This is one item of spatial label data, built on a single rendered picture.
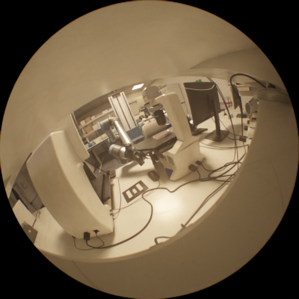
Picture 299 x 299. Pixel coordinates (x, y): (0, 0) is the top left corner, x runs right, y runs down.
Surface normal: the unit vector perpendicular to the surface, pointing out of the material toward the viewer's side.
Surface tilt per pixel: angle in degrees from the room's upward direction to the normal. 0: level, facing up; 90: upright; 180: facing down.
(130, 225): 0
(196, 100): 94
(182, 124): 83
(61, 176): 74
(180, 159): 90
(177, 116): 83
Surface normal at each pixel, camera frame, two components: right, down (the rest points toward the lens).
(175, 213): -0.36, -0.85
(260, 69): -0.86, 0.46
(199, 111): 0.09, 0.44
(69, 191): 0.25, 0.01
